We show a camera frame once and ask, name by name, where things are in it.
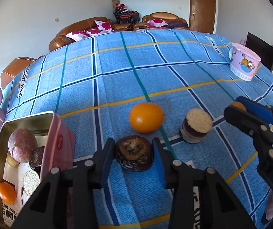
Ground stacked chairs in corner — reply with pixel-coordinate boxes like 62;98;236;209
112;0;140;25

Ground small orange in tin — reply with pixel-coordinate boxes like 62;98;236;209
0;182;16;204

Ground brown wooden door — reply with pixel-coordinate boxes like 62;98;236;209
189;0;216;33

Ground pink metal tin box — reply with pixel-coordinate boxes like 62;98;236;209
0;111;75;228

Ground brown kiwi fruit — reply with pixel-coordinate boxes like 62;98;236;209
6;153;20;168

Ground small tan round fruit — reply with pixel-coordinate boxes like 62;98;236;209
230;101;247;112

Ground black television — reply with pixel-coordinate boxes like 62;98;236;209
246;32;273;72

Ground brown leather armchair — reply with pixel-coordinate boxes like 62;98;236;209
133;12;189;31

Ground printed paper in tin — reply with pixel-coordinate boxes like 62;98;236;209
1;164;42;228

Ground person right hand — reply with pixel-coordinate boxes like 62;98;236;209
265;191;273;221

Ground blue plaid tablecloth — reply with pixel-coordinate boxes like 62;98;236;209
0;29;273;228

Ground brown leather chair back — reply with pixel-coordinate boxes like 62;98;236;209
0;57;36;90

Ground purple passion fruit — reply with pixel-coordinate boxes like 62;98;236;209
8;128;38;163

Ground brown leather long sofa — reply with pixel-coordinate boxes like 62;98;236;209
49;17;133;52

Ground pink cartoon bucket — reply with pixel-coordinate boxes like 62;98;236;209
229;43;261;82

